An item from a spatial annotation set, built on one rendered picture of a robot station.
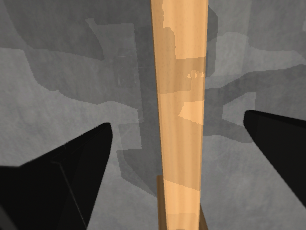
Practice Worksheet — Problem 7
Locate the long wooden rail with metal hooks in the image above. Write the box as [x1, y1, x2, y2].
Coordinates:
[150, 0, 208, 230]

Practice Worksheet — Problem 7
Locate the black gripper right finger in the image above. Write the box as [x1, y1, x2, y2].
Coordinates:
[243, 110, 306, 208]

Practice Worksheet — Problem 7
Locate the wooden block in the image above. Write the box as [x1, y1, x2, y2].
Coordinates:
[156, 175, 208, 230]

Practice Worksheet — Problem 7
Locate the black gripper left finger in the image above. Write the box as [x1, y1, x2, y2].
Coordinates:
[0, 122, 113, 230]

